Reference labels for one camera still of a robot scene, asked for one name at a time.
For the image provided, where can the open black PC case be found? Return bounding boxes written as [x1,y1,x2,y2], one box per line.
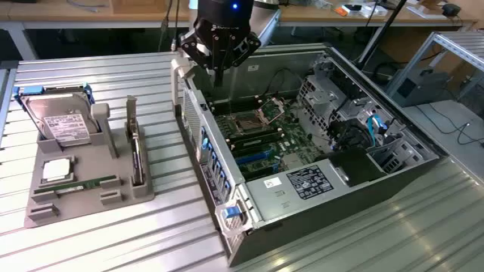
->
[170,42,450,269]

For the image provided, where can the black pole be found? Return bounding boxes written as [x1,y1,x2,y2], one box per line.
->
[354,0,409,66]

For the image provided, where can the silver CPU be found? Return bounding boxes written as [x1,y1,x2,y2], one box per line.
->
[41,159,73,182]

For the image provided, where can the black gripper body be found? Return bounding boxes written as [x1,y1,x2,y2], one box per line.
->
[192,0,254,57]

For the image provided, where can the grey box device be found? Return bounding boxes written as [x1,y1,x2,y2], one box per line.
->
[390,67,453,107]

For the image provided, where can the black plastic shroud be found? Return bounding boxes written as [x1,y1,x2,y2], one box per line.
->
[316,148,389,188]

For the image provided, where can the hard disk drive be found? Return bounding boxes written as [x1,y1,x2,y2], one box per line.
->
[13,82,94,134]

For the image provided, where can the slanted metal disk bay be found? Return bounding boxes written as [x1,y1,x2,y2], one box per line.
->
[368,135,430,175]

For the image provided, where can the blue expansion slot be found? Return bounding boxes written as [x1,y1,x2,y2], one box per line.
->
[234,151,269,165]

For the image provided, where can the open socket cover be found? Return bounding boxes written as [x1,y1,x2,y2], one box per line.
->
[256,97,288,124]

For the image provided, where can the aluminium profile frame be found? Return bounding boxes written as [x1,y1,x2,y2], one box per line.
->
[385,30,484,100]

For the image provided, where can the wooden desk with white legs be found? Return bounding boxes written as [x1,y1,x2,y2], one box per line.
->
[0,0,189,60]

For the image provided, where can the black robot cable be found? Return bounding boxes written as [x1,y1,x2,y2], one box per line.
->
[157,0,181,53]

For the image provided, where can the perforated metal disk bay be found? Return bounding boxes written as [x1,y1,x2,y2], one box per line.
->
[296,75,346,134]

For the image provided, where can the black wire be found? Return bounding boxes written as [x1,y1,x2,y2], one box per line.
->
[264,67,302,97]

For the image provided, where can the silver hard disk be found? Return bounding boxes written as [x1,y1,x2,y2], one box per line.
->
[18,92,93,147]

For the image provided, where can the CPU socket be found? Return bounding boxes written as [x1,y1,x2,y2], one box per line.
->
[233,113,265,133]

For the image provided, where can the green RAM stick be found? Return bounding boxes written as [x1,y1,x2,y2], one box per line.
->
[37,175,116,196]

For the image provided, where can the silver chipset heatsink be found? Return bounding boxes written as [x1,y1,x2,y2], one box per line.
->
[281,154,302,168]

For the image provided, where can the black expansion slot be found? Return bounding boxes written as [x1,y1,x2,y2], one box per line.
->
[241,165,277,179]

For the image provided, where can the silver power supply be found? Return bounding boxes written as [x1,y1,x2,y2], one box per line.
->
[244,160,352,223]

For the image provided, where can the long wooden desk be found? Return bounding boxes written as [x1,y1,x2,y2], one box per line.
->
[277,0,480,32]

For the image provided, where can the brown box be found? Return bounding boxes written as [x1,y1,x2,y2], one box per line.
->
[110,0,168,14]

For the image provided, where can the blue wire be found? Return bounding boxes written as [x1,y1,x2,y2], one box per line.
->
[365,113,389,148]

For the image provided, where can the grey parts rack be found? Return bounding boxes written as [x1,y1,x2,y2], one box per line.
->
[22,95,156,229]

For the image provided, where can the green motherboard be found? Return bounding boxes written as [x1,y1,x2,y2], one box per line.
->
[209,96,333,182]

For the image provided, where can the white papers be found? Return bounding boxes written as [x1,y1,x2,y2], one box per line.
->
[406,5,448,20]

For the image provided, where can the graphics card with bracket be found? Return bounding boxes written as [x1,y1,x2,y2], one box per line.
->
[125,95,148,186]

